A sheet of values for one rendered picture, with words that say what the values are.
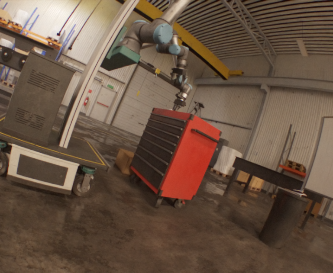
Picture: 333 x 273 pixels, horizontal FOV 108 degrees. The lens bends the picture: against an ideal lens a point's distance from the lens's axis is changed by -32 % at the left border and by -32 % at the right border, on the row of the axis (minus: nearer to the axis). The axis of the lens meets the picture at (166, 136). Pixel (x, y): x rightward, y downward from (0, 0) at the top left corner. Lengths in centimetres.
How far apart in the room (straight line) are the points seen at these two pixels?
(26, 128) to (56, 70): 40
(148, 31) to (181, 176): 125
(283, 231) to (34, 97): 245
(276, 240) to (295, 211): 38
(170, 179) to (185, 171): 17
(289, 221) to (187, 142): 140
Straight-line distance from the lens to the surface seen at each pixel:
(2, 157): 131
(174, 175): 160
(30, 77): 118
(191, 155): 164
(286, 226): 211
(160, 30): 120
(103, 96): 1166
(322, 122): 327
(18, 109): 120
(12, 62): 262
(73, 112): 129
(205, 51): 1123
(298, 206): 207
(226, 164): 822
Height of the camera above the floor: 67
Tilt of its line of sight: level
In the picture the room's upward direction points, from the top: 22 degrees clockwise
